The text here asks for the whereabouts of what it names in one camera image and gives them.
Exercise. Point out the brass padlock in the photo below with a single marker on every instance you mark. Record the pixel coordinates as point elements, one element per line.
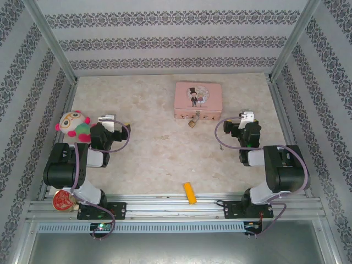
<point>192,123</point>

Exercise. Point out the pink cartoon tin box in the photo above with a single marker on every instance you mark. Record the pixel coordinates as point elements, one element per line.
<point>198,96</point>

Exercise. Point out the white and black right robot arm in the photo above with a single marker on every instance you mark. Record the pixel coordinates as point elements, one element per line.
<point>286,170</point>

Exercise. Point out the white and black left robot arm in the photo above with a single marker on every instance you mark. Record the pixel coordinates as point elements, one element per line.
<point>63,165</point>

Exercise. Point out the plush toy with glasses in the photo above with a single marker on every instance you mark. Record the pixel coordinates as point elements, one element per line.
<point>72,123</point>

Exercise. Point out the yellow rectangular block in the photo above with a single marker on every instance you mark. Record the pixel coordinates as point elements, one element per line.
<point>190,193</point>

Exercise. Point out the round red and gold tin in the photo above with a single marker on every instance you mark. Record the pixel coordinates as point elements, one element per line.
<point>61,202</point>

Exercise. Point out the grey metal panel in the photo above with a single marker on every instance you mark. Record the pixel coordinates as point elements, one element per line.
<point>176,250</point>

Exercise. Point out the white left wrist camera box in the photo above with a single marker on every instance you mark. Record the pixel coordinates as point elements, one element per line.
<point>107,123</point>

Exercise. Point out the aluminium side rail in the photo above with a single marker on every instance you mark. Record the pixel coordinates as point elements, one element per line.
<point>70,96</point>
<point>277,96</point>

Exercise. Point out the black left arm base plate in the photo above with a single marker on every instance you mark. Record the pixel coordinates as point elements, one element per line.
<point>118,210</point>

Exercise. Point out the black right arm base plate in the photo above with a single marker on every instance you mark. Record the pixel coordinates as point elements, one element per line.
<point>231,210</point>

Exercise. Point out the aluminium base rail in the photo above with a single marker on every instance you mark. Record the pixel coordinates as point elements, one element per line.
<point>165,210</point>

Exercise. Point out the aluminium frame post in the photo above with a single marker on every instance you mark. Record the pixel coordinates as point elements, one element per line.
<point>52,41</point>
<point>294,41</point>

